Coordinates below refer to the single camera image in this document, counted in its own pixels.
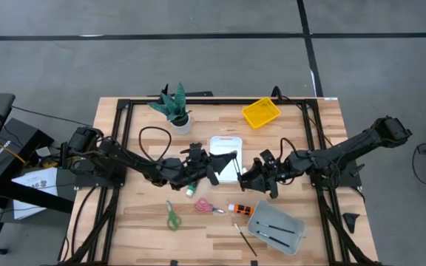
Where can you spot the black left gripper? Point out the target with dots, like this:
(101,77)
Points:
(194,171)

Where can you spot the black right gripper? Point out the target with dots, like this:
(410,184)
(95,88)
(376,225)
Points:
(272,173)

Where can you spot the orange paint bottle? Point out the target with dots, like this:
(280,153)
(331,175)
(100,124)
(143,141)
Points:
(244,210)

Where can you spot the green paint bottle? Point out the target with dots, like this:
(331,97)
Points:
(190,192)

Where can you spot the thin black paintbrush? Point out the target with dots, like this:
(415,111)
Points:
(272,238)
(276,227)
(245,240)

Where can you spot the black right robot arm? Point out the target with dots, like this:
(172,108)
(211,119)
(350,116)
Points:
(346,147)

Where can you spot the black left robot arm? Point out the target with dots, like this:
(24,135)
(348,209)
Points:
(124,155)

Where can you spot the white plastic bin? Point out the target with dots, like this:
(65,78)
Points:
(222,146)

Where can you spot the grey plastic bin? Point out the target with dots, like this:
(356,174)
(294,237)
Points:
(272,216)

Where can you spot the yellow mesh basket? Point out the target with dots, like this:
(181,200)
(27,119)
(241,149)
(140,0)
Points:
(261,112)

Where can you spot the green plant in white pot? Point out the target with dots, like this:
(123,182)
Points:
(178,107)

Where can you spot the small black table clamp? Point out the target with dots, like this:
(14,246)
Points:
(174,263)
(253,263)

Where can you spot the white label sticker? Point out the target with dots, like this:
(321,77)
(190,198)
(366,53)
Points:
(331,98)

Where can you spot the white paper sheet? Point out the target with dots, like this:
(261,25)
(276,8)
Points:
(28,179)

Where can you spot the black equipment box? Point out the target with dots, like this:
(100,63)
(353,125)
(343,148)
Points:
(6,147)

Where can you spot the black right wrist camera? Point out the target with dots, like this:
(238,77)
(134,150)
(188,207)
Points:
(268,156)

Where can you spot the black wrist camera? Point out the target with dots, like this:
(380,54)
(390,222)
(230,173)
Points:
(268,156)
(196,150)

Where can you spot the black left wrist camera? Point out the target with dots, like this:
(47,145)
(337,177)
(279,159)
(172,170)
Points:
(196,150)

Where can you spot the black aluminium table frame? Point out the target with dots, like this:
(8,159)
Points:
(228,100)

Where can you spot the black triangular bracket piece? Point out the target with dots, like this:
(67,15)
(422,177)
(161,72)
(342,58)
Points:
(351,221)

